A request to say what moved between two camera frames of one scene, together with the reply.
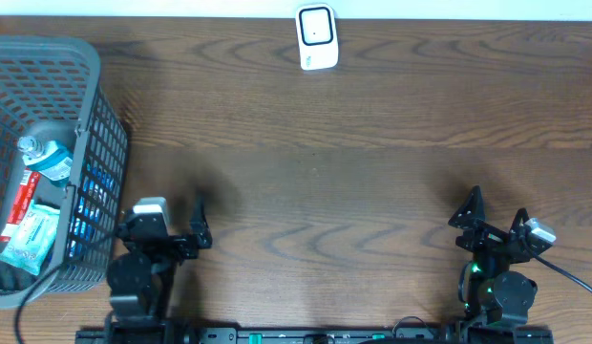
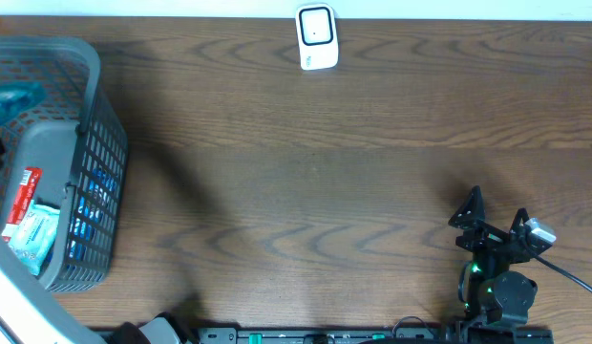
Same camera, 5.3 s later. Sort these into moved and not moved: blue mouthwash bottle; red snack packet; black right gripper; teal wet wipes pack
Moved: blue mouthwash bottle
Not moved: teal wet wipes pack; black right gripper; red snack packet
